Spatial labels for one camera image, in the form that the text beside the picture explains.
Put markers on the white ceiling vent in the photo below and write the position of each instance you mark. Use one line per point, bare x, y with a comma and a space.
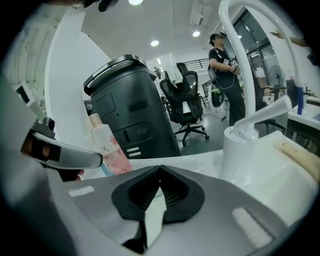
200, 15

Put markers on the beige strip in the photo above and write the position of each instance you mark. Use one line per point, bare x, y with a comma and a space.
297, 155

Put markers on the black mesh office chair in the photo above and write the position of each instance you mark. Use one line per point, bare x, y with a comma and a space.
190, 82

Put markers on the blue tube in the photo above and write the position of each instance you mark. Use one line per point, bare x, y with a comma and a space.
300, 102

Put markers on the white curved partition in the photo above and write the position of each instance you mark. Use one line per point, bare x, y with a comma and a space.
67, 75

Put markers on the black round device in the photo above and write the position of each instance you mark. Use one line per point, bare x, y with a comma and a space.
217, 96

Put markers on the black standing fan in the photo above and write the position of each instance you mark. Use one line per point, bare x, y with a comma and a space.
277, 73

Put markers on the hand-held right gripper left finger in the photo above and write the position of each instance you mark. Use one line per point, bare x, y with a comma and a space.
95, 212

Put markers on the plain white sink basin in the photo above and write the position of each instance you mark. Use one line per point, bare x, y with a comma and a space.
310, 108

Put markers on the small blue container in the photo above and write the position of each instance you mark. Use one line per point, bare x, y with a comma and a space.
106, 170

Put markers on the another person's forearm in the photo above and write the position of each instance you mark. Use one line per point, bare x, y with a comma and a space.
295, 40

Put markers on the translucent green soap dish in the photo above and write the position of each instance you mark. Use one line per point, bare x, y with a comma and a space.
155, 215

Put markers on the black metal railing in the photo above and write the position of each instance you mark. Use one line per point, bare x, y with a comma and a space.
197, 62

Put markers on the round ceiling light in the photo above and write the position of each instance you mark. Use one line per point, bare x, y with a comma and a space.
155, 43
196, 33
135, 2

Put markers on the pink pump bottle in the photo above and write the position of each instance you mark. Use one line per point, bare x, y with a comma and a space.
112, 147

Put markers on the white cloth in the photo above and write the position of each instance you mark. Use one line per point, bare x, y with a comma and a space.
173, 73

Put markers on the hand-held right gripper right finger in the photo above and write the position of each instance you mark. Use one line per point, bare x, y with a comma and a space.
220, 225

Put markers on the white gooseneck faucet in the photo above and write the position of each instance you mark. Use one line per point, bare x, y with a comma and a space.
240, 155

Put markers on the large black machine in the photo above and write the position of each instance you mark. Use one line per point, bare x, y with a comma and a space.
125, 87

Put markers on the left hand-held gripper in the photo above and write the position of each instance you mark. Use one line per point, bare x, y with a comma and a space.
43, 126

